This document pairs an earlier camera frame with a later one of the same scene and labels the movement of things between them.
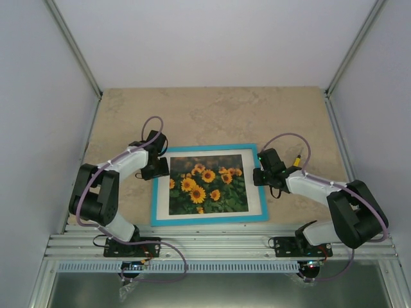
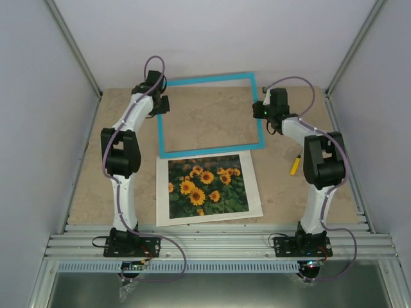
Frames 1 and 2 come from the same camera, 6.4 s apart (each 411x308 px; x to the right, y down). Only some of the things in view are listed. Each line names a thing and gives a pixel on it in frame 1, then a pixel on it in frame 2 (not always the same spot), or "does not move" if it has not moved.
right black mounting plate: [288, 247] does not move
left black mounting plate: [113, 248] does not move
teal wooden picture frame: [209, 185] -> [209, 79]
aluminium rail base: [78, 242] does not move
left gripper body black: [155, 171] -> [161, 108]
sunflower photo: [205, 184] does not move
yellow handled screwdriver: [297, 160] does not move
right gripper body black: [262, 181] -> [258, 114]
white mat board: [249, 160] does not move
